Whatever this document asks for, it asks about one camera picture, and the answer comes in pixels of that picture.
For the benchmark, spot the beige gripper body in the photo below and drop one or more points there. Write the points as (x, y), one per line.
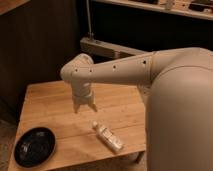
(82, 93)

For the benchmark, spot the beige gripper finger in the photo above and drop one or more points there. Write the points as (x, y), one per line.
(93, 106)
(76, 108)

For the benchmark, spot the white plastic bottle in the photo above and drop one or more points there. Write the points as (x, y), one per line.
(108, 137)

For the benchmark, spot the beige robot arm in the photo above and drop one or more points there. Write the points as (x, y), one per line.
(179, 109)

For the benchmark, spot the black ceramic bowl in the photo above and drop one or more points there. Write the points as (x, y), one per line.
(34, 147)

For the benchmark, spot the wooden table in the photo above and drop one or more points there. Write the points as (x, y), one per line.
(49, 104)

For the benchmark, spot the grey metal beam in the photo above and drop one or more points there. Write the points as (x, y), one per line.
(105, 49)

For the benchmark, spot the metal pole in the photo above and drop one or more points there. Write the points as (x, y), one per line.
(90, 31)

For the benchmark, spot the wooden corner cabinet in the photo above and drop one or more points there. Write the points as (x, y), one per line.
(7, 5)

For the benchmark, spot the wooden shelf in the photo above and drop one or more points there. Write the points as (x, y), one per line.
(168, 7)

